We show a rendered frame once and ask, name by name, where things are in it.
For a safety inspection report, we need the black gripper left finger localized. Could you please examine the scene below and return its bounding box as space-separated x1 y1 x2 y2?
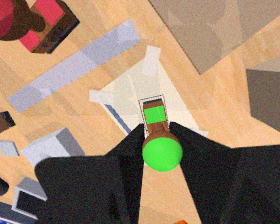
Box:
34 123 145 224

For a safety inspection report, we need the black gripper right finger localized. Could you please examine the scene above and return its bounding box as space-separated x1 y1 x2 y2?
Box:
169 121 280 224

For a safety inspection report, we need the tan box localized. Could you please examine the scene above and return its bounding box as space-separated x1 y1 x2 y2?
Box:
246 56 280 132

